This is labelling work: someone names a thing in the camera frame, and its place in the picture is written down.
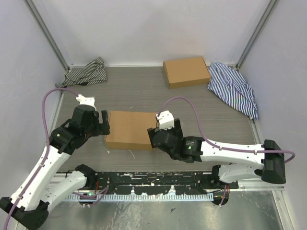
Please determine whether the slotted grey cable duct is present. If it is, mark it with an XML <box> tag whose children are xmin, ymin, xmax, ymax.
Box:
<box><xmin>64</xmin><ymin>191</ymin><xmax>214</xmax><ymax>202</ymax></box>

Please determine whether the blue white striped cloth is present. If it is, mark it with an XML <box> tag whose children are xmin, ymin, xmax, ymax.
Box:
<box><xmin>207</xmin><ymin>63</ymin><xmax>259</xmax><ymax>120</ymax></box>

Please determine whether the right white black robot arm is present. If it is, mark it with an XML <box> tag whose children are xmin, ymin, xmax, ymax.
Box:
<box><xmin>147</xmin><ymin>119</ymin><xmax>286</xmax><ymax>189</ymax></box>

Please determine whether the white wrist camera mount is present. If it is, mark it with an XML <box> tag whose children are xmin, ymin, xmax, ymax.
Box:
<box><xmin>76</xmin><ymin>94</ymin><xmax>96</xmax><ymax>110</ymax></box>
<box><xmin>156</xmin><ymin>110</ymin><xmax>175</xmax><ymax>130</ymax></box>

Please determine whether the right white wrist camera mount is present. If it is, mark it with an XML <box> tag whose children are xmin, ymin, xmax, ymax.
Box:
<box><xmin>156</xmin><ymin>110</ymin><xmax>175</xmax><ymax>130</ymax></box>

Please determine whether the right aluminium corner post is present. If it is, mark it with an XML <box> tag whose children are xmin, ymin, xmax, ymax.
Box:
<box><xmin>236</xmin><ymin>0</ymin><xmax>280</xmax><ymax>70</ymax></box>

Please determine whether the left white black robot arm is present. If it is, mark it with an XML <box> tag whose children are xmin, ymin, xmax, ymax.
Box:
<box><xmin>0</xmin><ymin>105</ymin><xmax>110</xmax><ymax>230</ymax></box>

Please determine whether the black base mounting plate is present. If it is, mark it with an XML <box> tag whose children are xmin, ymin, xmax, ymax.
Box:
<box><xmin>81</xmin><ymin>171</ymin><xmax>240</xmax><ymax>195</ymax></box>

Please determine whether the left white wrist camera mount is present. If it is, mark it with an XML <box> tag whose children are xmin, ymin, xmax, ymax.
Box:
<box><xmin>76</xmin><ymin>94</ymin><xmax>96</xmax><ymax>110</ymax></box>

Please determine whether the aluminium front rail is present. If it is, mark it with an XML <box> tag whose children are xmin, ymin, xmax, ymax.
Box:
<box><xmin>47</xmin><ymin>171</ymin><xmax>285</xmax><ymax>192</ymax></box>

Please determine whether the cardboard box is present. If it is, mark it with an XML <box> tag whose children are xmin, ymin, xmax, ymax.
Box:
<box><xmin>105</xmin><ymin>111</ymin><xmax>156</xmax><ymax>150</ymax></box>
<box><xmin>163</xmin><ymin>57</ymin><xmax>211</xmax><ymax>89</ymax></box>

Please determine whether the folded closed cardboard box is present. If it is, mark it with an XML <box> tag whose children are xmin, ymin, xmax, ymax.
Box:
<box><xmin>163</xmin><ymin>57</ymin><xmax>211</xmax><ymax>89</ymax></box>

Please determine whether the aluminium corner post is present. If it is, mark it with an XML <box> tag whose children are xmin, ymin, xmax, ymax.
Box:
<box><xmin>24</xmin><ymin>0</ymin><xmax>70</xmax><ymax>71</ymax></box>
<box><xmin>236</xmin><ymin>0</ymin><xmax>280</xmax><ymax>70</ymax></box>

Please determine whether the left aluminium corner post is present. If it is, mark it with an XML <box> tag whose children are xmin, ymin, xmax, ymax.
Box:
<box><xmin>24</xmin><ymin>0</ymin><xmax>70</xmax><ymax>71</ymax></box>

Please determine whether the grey striped cloth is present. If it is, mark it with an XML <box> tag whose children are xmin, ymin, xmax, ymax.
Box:
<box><xmin>55</xmin><ymin>57</ymin><xmax>107</xmax><ymax>88</ymax></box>

